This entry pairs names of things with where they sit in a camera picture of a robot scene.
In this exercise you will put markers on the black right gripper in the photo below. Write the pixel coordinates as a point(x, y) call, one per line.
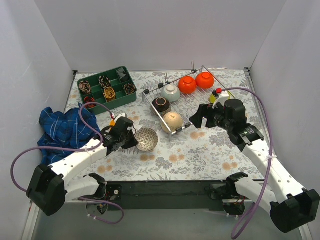
point(208, 117)

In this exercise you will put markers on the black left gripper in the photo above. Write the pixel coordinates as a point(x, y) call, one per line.
point(128, 136)

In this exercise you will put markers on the yellow bowl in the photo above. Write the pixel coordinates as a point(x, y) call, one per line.
point(112, 123)

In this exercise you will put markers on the brown patterned white bowl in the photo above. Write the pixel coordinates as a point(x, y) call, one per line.
point(147, 139)

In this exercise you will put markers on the beige ceramic bowl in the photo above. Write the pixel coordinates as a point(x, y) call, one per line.
point(173, 120)

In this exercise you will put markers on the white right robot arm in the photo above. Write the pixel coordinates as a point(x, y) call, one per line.
point(288, 202)

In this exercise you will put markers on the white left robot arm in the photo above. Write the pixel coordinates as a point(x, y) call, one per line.
point(53, 185)

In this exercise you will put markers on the lime green bowl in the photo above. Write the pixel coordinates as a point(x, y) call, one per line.
point(220, 97)

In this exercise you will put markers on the orange bowl right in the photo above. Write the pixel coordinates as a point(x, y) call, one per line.
point(205, 80)

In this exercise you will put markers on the orange bowl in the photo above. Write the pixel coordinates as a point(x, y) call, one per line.
point(187, 85)
point(205, 80)

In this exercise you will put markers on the orange bowl left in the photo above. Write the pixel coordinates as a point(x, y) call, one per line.
point(187, 85)

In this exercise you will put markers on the floral table mat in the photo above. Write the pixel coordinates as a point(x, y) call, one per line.
point(193, 154)

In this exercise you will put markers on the pale green bowl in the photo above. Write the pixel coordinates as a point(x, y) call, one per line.
point(171, 92)

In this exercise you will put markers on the yellow rolled tie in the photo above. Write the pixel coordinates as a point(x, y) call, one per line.
point(109, 94)

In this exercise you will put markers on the black patterned bowl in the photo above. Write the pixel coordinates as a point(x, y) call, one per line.
point(161, 105)

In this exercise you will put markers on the green compartment tray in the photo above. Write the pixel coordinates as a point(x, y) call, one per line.
point(113, 88)

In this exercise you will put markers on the dark gold rolled tie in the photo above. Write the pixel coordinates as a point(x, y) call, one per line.
point(129, 88)

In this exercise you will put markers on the red black rolled tie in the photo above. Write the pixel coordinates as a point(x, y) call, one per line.
point(90, 101)

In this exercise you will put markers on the floral dark rolled tie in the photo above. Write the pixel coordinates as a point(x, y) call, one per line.
point(104, 82)

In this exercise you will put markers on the brown rolled tie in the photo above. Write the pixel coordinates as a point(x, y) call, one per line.
point(84, 87)

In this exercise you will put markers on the blue plaid cloth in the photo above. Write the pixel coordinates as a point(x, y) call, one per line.
point(64, 130)

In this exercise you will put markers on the grey folded item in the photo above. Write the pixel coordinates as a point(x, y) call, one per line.
point(123, 74)

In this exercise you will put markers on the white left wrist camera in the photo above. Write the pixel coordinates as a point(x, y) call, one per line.
point(119, 116)

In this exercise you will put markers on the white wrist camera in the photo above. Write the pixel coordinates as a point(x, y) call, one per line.
point(218, 90)
point(119, 116)

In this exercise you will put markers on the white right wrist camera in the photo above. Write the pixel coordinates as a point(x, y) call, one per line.
point(218, 90)

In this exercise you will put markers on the silver wire dish rack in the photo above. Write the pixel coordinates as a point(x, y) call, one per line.
point(187, 105)

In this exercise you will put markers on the aluminium frame rail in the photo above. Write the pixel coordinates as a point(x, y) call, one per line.
point(75, 200)

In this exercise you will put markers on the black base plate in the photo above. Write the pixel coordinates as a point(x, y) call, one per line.
point(174, 195)

